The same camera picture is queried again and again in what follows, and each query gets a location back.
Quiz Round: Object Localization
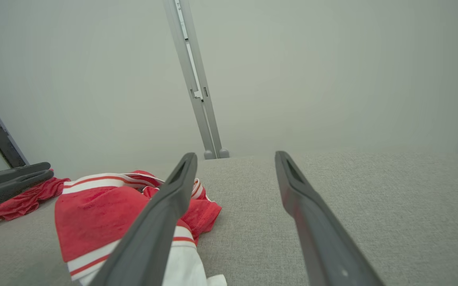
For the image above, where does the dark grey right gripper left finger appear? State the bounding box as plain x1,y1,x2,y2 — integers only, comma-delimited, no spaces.
89,153,198,286

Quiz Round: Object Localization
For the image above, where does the red white sleeved t-shirt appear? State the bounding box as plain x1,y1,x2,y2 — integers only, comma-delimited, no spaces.
54,170,227,286

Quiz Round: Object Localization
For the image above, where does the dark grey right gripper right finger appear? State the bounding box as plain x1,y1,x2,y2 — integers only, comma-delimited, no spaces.
275,151,385,286

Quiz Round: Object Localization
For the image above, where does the grey double partition post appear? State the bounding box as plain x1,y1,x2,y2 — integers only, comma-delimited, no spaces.
163,0,230,160

